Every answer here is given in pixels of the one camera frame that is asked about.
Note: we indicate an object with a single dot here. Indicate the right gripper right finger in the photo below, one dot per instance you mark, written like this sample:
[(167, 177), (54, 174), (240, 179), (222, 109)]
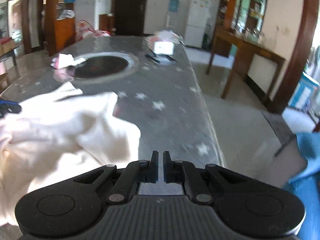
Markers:
[(186, 174)]

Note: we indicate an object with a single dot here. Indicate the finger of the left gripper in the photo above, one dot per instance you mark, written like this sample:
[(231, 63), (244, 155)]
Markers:
[(7, 107)]

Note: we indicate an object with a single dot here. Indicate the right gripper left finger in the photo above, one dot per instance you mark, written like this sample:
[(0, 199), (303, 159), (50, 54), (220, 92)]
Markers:
[(131, 177)]

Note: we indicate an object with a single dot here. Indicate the cream white garment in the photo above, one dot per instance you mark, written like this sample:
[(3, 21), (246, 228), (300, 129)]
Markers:
[(57, 136)]

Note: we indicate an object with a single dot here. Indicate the round black induction cooktop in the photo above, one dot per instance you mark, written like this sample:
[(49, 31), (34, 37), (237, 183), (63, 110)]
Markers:
[(100, 66)]

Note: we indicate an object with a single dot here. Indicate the polka dot play tent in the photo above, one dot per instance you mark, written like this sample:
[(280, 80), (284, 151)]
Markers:
[(83, 30)]

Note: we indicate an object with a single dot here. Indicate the wooden shelf cabinet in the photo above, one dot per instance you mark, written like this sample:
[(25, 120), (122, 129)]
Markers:
[(56, 24)]

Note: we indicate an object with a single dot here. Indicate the tissue box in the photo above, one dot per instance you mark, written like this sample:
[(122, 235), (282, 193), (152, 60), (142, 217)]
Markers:
[(162, 42)]

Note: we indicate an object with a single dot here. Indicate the wooden console table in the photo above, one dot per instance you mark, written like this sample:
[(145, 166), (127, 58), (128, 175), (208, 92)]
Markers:
[(243, 59)]

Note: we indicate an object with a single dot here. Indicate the water dispenser with bottle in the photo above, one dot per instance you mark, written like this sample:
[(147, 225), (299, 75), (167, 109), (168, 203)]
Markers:
[(172, 15)]

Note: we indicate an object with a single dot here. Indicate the dark wooden door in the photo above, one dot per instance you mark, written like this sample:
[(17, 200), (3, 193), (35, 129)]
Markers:
[(129, 16)]

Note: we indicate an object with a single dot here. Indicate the white refrigerator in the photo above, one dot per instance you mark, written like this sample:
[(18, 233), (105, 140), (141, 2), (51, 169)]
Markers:
[(198, 15)]

